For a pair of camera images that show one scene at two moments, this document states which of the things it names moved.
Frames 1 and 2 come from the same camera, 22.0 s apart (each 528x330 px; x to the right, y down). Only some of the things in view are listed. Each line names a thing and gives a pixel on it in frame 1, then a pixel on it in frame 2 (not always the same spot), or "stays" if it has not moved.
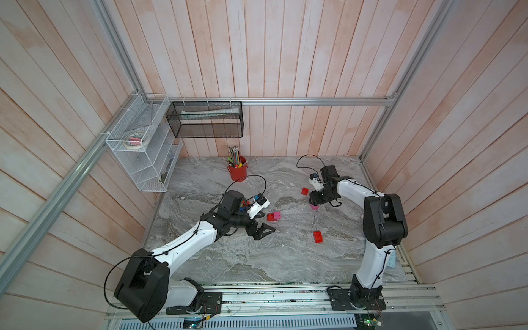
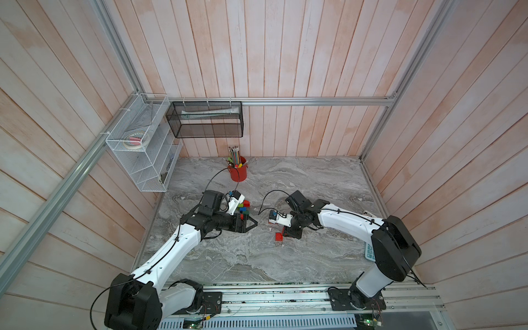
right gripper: [314, 199] to [289, 232]
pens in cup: [234, 159] stays
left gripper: [258, 235] to [243, 228]
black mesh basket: [206, 119] stays
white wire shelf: [146, 139] stays
